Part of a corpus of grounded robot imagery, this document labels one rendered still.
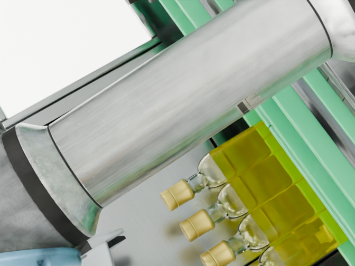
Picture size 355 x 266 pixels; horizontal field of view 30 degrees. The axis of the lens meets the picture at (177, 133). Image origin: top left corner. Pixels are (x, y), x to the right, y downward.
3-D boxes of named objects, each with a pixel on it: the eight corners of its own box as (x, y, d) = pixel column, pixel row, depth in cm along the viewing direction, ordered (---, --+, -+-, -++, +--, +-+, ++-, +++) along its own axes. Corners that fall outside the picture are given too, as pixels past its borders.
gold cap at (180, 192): (181, 182, 107) (159, 196, 106) (183, 176, 103) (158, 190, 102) (194, 200, 106) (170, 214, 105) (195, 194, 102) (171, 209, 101)
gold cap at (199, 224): (201, 211, 105) (178, 226, 104) (202, 206, 102) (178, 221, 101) (214, 230, 104) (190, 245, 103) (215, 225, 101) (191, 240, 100)
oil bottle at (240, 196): (316, 133, 111) (210, 199, 107) (324, 121, 106) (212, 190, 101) (337, 160, 109) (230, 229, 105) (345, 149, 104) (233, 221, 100)
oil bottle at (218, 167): (296, 106, 113) (190, 171, 108) (303, 93, 107) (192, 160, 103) (316, 133, 111) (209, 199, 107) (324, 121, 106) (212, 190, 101)
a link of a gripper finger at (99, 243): (139, 256, 98) (88, 291, 98) (119, 222, 100) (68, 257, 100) (134, 255, 95) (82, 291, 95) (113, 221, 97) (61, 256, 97)
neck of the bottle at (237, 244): (235, 235, 104) (210, 252, 103) (237, 231, 101) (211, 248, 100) (246, 251, 103) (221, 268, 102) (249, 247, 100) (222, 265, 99)
